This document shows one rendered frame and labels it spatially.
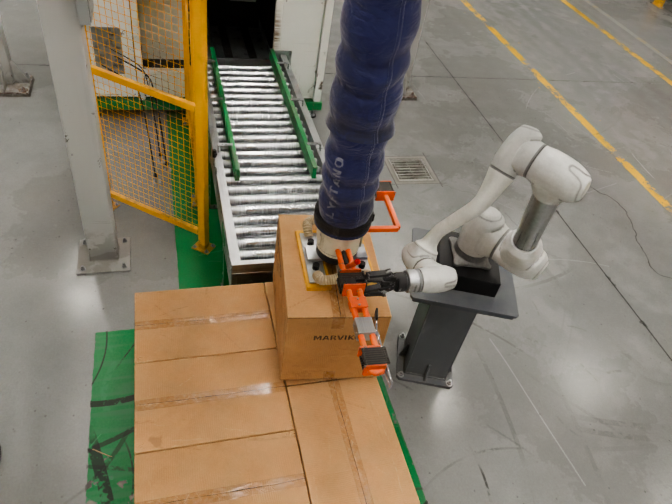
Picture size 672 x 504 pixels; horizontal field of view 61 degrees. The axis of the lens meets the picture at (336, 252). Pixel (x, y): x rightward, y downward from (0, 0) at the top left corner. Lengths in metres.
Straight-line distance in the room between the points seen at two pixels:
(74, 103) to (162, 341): 1.24
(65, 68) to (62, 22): 0.21
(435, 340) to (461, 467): 0.63
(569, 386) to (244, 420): 2.00
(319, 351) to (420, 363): 1.00
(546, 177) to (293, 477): 1.39
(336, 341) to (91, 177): 1.70
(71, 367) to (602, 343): 3.09
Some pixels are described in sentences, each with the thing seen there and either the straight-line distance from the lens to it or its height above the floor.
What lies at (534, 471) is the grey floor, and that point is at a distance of 3.22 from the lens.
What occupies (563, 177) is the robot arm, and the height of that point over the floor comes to 1.59.
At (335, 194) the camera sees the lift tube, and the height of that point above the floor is 1.36.
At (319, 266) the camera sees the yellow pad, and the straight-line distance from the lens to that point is 2.29.
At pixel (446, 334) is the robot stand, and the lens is 2.99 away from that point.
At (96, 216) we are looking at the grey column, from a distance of 3.49.
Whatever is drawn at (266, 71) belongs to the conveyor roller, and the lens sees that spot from 4.63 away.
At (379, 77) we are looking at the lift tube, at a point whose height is 1.83.
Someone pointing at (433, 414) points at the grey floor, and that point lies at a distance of 3.17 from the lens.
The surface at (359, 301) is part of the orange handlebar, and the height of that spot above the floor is 1.10.
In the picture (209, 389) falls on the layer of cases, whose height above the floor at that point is 0.54.
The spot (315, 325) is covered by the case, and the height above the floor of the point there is 0.92.
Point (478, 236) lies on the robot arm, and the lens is 2.58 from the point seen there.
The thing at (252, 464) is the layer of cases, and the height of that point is 0.54.
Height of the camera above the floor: 2.58
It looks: 42 degrees down
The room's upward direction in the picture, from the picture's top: 11 degrees clockwise
